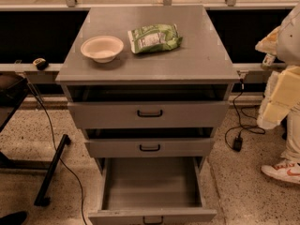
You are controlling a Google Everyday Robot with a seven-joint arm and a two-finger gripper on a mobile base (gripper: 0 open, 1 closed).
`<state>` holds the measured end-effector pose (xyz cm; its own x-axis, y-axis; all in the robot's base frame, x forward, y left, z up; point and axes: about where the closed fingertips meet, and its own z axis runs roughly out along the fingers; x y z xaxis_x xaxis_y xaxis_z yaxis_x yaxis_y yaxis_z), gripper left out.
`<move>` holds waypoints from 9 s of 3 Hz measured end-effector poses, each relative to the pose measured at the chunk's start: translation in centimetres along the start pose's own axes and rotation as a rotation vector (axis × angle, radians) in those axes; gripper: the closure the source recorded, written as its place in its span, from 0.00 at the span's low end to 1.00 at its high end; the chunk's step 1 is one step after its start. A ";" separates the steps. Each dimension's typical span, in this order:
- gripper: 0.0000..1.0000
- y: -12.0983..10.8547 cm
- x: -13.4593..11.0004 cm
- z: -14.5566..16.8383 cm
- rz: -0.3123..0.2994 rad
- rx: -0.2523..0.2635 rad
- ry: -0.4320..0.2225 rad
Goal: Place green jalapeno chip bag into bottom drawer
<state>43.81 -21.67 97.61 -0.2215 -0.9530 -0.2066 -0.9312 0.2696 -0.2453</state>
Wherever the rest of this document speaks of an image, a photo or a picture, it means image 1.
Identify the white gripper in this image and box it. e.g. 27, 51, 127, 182
255, 27, 300, 129

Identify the green jalapeno chip bag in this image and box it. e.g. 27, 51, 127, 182
127, 24, 183, 54

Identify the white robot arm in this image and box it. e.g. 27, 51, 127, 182
255, 5, 300, 129

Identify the grey drawer cabinet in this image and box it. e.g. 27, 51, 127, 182
54, 5, 241, 173

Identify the grey middle drawer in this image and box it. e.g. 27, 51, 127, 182
85, 138, 214, 158

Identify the grey drawer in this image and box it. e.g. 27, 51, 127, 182
85, 138, 214, 158
67, 101, 229, 128
89, 157, 217, 225

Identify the grey bottom drawer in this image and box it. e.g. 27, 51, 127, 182
89, 157, 217, 225

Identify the grey top drawer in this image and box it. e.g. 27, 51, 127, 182
67, 101, 229, 128

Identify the small glass bottle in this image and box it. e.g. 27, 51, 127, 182
261, 53, 276, 70

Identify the black power adapter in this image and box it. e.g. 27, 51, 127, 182
232, 136, 243, 152

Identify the beige trouser leg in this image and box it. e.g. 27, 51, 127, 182
281, 107, 300, 163

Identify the white orange sneaker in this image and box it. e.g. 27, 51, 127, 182
261, 159, 300, 184

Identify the white paper bowl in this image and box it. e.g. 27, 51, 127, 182
81, 36, 124, 63

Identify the black yellow tape measure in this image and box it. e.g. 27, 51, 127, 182
33, 58, 49, 70

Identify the black shoe tip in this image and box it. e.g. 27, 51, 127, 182
0, 211, 27, 225

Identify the black adapter cable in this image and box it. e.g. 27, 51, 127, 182
224, 78, 266, 151

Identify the black floor cable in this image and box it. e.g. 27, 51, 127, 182
27, 83, 88, 225

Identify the black table frame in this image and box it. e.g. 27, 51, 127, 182
0, 73, 72, 208

